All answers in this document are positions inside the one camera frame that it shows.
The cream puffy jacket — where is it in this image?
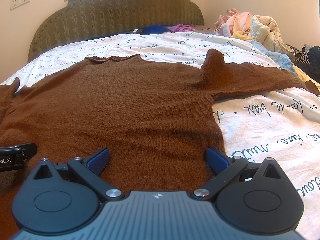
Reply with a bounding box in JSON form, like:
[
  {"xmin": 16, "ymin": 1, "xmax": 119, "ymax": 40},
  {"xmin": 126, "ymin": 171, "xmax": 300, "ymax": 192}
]
[{"xmin": 249, "ymin": 15, "xmax": 295, "ymax": 62}]

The white script-print duvet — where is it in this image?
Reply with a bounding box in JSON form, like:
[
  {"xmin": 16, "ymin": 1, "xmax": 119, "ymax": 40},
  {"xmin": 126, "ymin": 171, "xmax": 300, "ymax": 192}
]
[{"xmin": 15, "ymin": 32, "xmax": 319, "ymax": 239}]

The light blue bed sheet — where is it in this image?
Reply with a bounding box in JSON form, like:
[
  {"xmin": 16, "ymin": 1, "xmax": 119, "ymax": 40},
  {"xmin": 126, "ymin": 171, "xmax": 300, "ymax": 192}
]
[{"xmin": 248, "ymin": 41, "xmax": 297, "ymax": 77}]

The brown knit sweater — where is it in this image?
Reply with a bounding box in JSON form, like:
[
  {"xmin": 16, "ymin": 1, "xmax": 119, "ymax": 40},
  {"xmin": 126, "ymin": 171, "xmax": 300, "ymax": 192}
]
[{"xmin": 1, "ymin": 49, "xmax": 305, "ymax": 239}]

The blue garment near headboard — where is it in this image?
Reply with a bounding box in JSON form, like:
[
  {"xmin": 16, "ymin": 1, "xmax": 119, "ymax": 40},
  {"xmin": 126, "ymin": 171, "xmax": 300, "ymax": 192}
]
[{"xmin": 132, "ymin": 25, "xmax": 171, "ymax": 35}]

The purple garment near headboard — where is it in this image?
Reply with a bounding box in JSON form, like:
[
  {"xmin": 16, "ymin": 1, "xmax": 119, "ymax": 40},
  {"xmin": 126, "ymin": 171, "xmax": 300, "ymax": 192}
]
[{"xmin": 166, "ymin": 23, "xmax": 194, "ymax": 33}]

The yellow cloth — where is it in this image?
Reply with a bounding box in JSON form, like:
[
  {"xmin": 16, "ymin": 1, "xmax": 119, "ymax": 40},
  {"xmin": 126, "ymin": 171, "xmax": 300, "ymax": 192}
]
[{"xmin": 232, "ymin": 31, "xmax": 253, "ymax": 41}]

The olive green upholstered headboard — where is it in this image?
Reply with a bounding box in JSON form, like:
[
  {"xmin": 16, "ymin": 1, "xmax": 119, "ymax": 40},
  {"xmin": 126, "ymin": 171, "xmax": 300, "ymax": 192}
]
[{"xmin": 28, "ymin": 0, "xmax": 204, "ymax": 62}]

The white double wall socket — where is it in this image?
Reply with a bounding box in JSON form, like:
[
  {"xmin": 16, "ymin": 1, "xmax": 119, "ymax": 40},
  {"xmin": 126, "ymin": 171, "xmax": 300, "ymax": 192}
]
[{"xmin": 10, "ymin": 0, "xmax": 30, "ymax": 10}]

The black patterned clothes pile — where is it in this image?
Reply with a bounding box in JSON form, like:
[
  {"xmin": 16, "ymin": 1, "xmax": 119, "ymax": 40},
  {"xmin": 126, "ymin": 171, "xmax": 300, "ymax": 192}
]
[{"xmin": 287, "ymin": 44, "xmax": 319, "ymax": 83}]

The pink clothes pile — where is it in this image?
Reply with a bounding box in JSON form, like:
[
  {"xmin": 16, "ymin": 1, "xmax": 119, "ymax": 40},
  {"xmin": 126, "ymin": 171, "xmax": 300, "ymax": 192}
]
[{"xmin": 214, "ymin": 8, "xmax": 253, "ymax": 37}]

